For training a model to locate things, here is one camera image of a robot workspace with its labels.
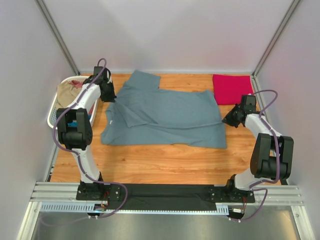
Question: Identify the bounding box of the grey-blue t-shirt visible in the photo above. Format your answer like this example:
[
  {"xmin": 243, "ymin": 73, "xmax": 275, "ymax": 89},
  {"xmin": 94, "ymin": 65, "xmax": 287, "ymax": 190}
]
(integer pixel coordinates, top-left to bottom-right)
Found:
[{"xmin": 100, "ymin": 70, "xmax": 227, "ymax": 149}]

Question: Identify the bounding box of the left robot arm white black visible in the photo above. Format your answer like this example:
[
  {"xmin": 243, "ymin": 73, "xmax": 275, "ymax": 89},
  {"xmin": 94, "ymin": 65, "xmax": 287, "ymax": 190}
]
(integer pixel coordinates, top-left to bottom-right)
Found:
[{"xmin": 54, "ymin": 80, "xmax": 116, "ymax": 188}]

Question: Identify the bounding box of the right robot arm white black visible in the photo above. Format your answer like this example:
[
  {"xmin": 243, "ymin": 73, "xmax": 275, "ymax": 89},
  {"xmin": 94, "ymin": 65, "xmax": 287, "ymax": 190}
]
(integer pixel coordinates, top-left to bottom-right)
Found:
[{"xmin": 222, "ymin": 104, "xmax": 294, "ymax": 194}]

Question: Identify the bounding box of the folded magenta t-shirt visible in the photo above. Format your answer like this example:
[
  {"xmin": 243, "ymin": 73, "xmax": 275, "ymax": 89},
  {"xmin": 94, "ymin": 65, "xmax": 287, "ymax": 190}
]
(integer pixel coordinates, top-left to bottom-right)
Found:
[{"xmin": 212, "ymin": 74, "xmax": 253, "ymax": 106}]

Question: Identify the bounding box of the pink shirt in basket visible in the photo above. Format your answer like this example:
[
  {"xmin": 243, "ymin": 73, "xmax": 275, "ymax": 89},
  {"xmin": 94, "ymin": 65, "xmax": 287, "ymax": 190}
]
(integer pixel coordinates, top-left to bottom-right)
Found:
[{"xmin": 69, "ymin": 80, "xmax": 84, "ymax": 89}]

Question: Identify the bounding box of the beige shirt in basket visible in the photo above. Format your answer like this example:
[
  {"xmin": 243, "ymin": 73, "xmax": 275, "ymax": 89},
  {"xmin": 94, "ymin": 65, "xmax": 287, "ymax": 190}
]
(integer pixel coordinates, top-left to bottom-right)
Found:
[{"xmin": 57, "ymin": 82, "xmax": 82, "ymax": 109}]

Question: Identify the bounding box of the teal shirt in basket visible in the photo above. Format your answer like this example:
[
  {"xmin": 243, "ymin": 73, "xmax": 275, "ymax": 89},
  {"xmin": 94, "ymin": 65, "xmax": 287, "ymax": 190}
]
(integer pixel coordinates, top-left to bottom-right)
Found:
[{"xmin": 67, "ymin": 121, "xmax": 77, "ymax": 128}]

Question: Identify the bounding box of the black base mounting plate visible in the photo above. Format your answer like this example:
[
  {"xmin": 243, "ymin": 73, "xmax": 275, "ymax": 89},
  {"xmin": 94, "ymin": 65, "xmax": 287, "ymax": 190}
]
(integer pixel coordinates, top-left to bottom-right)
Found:
[{"xmin": 76, "ymin": 183, "xmax": 255, "ymax": 209}]

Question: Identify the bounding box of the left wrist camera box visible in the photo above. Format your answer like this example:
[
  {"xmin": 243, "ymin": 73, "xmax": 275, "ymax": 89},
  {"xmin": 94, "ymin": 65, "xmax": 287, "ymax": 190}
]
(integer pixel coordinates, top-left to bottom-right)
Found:
[{"xmin": 93, "ymin": 66, "xmax": 111, "ymax": 84}]

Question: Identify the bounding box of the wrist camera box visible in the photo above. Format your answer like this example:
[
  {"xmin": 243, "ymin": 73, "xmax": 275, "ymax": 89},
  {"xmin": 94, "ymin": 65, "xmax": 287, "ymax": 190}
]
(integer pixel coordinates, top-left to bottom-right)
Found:
[
  {"xmin": 93, "ymin": 66, "xmax": 111, "ymax": 84},
  {"xmin": 240, "ymin": 94, "xmax": 257, "ymax": 114}
]

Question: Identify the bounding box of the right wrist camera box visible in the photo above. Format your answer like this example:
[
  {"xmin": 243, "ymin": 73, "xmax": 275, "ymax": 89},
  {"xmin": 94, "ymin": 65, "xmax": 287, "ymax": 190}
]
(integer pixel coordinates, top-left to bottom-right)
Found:
[{"xmin": 240, "ymin": 94, "xmax": 257, "ymax": 114}]

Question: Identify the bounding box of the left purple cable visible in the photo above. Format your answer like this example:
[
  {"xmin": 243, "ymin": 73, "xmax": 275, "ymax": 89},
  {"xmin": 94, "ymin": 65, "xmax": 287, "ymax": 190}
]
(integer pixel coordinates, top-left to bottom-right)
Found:
[{"xmin": 39, "ymin": 58, "xmax": 130, "ymax": 227}]

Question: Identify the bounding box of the left aluminium frame post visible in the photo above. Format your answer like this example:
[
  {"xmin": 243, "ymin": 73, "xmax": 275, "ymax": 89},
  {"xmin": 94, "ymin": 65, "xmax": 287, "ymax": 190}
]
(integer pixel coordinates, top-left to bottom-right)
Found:
[{"xmin": 35, "ymin": 0, "xmax": 81, "ymax": 76}]

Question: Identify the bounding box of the aluminium frame post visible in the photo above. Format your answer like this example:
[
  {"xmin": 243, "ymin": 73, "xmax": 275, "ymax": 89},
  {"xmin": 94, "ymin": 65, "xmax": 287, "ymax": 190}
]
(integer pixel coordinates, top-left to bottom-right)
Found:
[
  {"xmin": 35, "ymin": 0, "xmax": 81, "ymax": 76},
  {"xmin": 252, "ymin": 0, "xmax": 302, "ymax": 77}
]

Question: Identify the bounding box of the aluminium front rail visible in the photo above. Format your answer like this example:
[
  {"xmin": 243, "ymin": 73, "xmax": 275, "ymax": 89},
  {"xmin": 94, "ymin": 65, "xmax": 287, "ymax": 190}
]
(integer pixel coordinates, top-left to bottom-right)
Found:
[{"xmin": 30, "ymin": 182, "xmax": 304, "ymax": 206}]

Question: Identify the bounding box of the right aluminium frame post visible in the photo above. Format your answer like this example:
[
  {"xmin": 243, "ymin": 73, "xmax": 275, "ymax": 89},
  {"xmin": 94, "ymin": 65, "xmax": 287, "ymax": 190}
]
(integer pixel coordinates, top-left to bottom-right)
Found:
[{"xmin": 252, "ymin": 0, "xmax": 302, "ymax": 77}]

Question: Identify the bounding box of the slotted grey cable duct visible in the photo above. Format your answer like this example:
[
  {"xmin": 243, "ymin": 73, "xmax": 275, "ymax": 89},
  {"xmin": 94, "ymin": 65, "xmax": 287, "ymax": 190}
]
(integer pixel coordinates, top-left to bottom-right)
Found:
[{"xmin": 40, "ymin": 202, "xmax": 229, "ymax": 216}]

